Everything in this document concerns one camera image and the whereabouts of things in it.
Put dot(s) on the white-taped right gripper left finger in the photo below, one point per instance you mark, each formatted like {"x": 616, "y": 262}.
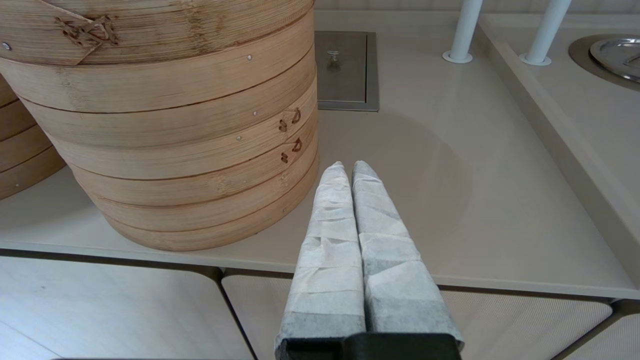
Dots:
{"x": 330, "y": 260}

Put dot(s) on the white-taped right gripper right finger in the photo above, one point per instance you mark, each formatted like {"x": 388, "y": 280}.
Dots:
{"x": 395, "y": 280}

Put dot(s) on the large bamboo steamer basket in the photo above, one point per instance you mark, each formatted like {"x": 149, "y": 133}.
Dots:
{"x": 165, "y": 75}
{"x": 190, "y": 200}
{"x": 165, "y": 140}
{"x": 200, "y": 241}

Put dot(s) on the stainless steel round lid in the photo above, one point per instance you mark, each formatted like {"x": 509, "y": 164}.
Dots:
{"x": 620, "y": 57}

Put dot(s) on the recessed stainless steel tray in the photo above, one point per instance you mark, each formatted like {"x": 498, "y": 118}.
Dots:
{"x": 345, "y": 85}

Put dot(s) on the small metal tray knob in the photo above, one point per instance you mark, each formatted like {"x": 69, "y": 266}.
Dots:
{"x": 333, "y": 56}

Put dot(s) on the white metal pole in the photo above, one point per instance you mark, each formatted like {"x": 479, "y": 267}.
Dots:
{"x": 462, "y": 30}
{"x": 545, "y": 30}

